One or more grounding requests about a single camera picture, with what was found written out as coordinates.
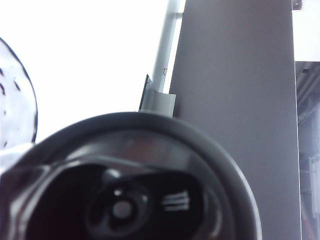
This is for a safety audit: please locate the silver printed metal can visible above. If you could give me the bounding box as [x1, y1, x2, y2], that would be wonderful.
[0, 111, 263, 240]

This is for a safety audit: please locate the dark dimpled glass mug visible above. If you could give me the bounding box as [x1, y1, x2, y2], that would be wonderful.
[0, 37, 39, 161]

